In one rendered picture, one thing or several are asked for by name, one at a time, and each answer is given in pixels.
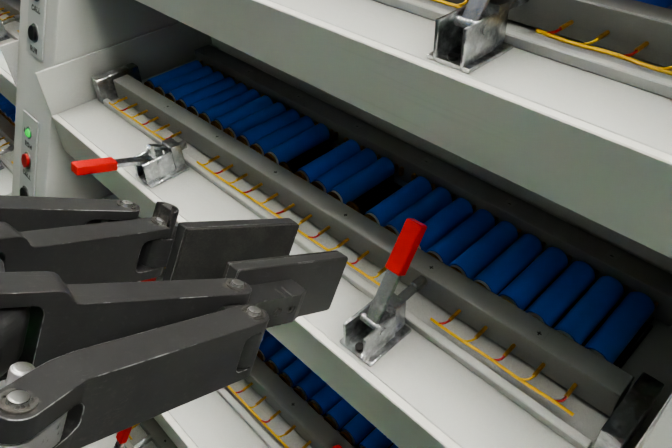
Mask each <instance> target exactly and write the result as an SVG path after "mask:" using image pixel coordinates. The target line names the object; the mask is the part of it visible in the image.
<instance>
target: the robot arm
mask: <svg viewBox="0 0 672 448"><path fill-rule="evenodd" d="M139 213H140V206H139V205H137V204H136V203H134V202H132V201H129V200H112V199H86V198H60V197H35V196H9V195H0V448H82V447H84V446H87V445H89V444H91V443H94V442H96V441H99V440H101V439H103V438H106V437H108V436H110V435H113V434H115V433H117V432H120V431H122V430H124V429H127V428H129V427H132V426H134V425H136V424H139V423H141V422H143V421H146V420H148V419H151V418H153V417H155V416H158V415H160V414H162V413H165V412H167V411H169V410H172V409H174V408H177V407H179V406H181V405H184V404H186V403H188V402H191V401H193V400H196V399H198V398H200V397H203V396H205V395H207V394H210V393H212V392H215V391H217V390H219V389H222V388H224V387H226V386H229V385H231V384H233V383H236V382H238V381H240V380H243V379H245V378H247V377H248V376H249V375H250V373H251V370H252V367H253V364H254V362H255V359H256V356H257V353H258V350H259V347H260V344H261V342H262V339H263V336H264V333H265V330H266V328H269V327H273V326H278V325H281V324H286V323H290V322H293V321H294V320H295V319H296V318H297V317H300V316H304V315H309V314H313V313H317V312H322V311H326V310H328V309H329V308H330V306H331V303H332V301H333V298H334V295H335V293H336V290H337V287H338V285H339V282H340V280H341V277H342V274H343V272H344V269H345V266H346V264H347V261H348V257H347V256H345V255H344V254H342V253H341V252H339V251H337V250H334V251H324V252H315V253H306V254H297V255H289V254H290V251H291V248H292V246H293V243H294V240H295V237H296V234H297V231H298V228H299V225H298V224H297V223H296V222H295V221H293V220H292V219H290V218H274V219H248V220H223V221H197V222H179V223H178V226H175V224H176V221H177V217H178V214H179V209H178V208H177V207H176V206H175V205H173V204H170V203H167V202H161V201H157V202H156V206H155V209H154V213H153V216H152V217H148V218H141V217H138V216H139ZM101 220H108V222H104V223H101ZM163 267H166V269H165V272H164V276H163V279H162V281H142V280H147V279H151V278H156V277H159V276H160V275H161V274H162V270H163ZM138 281H142V282H138Z"/></svg>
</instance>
